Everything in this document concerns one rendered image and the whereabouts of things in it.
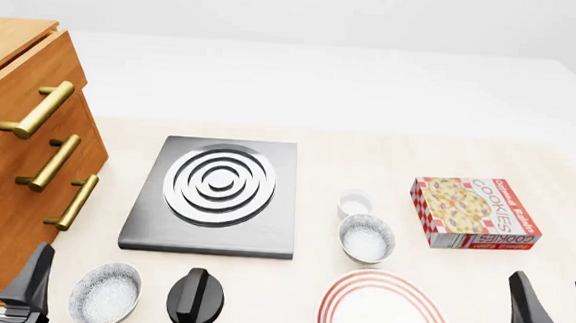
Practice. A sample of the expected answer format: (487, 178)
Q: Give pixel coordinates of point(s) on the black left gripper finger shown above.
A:
(32, 285)

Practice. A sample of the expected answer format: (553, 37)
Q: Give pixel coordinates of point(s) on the patterned bowl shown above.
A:
(365, 241)
(104, 297)

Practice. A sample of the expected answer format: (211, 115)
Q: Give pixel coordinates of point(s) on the flat stove plate with rings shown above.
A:
(148, 228)

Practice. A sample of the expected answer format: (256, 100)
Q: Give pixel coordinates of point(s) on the white plate with red rings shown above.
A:
(378, 317)

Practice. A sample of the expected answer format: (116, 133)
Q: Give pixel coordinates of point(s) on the small white ramekin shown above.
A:
(354, 203)

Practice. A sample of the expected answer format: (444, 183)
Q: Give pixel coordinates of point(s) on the wooden drawer, medium front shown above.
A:
(10, 197)

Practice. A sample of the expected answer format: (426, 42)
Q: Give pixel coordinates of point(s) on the printed cookie box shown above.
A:
(465, 210)

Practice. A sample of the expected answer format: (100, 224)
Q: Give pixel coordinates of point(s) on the wooden drawer, smallest front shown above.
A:
(80, 156)

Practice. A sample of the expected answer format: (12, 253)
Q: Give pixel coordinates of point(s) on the round black stove knob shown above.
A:
(194, 300)

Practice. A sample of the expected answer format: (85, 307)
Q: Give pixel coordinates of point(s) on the wooden drawer, largest front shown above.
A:
(1, 95)

